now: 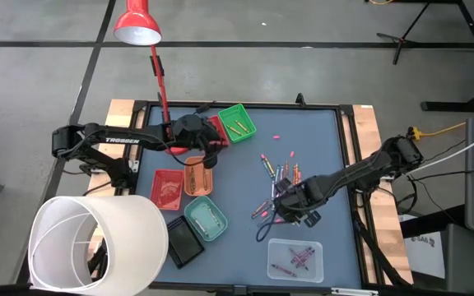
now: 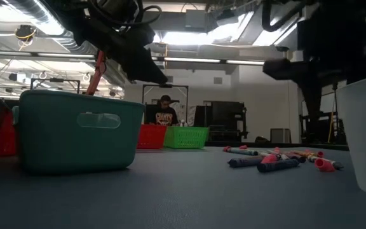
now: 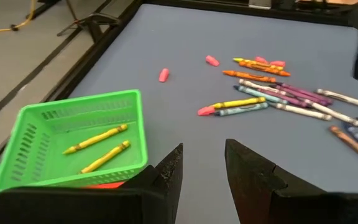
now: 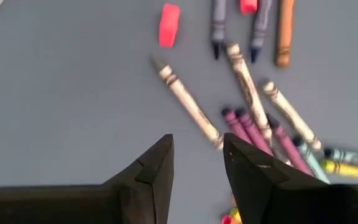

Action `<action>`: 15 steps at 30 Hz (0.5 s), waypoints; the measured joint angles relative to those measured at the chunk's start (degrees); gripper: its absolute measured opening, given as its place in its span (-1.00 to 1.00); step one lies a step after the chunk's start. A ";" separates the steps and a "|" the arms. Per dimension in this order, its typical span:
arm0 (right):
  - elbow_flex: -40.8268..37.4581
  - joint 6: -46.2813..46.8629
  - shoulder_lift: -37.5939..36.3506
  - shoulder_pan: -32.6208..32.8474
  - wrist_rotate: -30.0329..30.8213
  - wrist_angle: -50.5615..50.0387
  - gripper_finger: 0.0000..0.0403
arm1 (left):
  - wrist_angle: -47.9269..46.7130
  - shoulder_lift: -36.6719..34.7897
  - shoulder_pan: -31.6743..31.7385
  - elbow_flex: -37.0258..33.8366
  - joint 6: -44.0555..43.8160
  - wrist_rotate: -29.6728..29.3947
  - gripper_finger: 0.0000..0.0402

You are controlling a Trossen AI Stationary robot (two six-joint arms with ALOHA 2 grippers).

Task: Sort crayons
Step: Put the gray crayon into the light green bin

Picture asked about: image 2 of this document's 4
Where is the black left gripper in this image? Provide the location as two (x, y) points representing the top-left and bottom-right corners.
(74, 15), (168, 85)

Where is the white crayon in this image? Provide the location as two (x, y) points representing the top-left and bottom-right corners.
(259, 151), (290, 161)
(306, 154), (344, 170)

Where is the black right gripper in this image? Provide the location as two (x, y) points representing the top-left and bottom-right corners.
(262, 6), (366, 141)

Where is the silver spiral ceiling duct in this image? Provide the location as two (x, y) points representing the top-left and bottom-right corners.
(6, 0), (98, 55)

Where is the black right camera cable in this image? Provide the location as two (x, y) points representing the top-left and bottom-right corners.
(261, 0), (301, 32)

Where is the orange crayon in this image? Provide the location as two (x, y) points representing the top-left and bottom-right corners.
(292, 150), (319, 157)

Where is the grey waste bin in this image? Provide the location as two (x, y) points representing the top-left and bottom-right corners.
(269, 128), (292, 144)

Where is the black equipment cart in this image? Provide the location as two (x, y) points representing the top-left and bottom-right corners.
(299, 110), (351, 145)

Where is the white printed sheet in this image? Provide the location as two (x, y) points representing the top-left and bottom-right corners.
(176, 101), (197, 127)

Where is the long ceiling light fixture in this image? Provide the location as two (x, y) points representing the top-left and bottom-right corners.
(0, 50), (266, 67)

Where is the green plastic basket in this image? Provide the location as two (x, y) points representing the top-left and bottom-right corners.
(163, 126), (210, 149)

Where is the teal plastic bin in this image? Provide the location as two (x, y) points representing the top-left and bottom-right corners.
(11, 89), (146, 175)

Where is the whiteboard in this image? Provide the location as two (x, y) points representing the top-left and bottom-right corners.
(321, 91), (338, 113)

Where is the black equipment cabinet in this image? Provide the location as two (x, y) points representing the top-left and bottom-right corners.
(194, 101), (249, 143)

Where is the black camera cable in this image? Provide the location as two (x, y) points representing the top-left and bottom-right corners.
(261, 0), (301, 32)
(87, 0), (163, 27)

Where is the grey ceiling air unit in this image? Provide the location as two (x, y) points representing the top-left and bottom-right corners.
(185, 9), (219, 32)

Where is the person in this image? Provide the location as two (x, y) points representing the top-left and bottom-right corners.
(152, 94), (180, 127)

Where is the red plastic basket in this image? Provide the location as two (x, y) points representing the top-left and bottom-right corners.
(0, 111), (20, 157)
(137, 123), (168, 150)

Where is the black left camera cable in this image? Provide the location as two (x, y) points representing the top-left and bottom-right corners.
(87, 0), (163, 27)

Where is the light blue crayon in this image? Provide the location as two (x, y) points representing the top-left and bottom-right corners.
(226, 147), (260, 156)

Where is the black yellow cord reel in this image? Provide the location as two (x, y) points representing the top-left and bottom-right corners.
(14, 24), (37, 43)

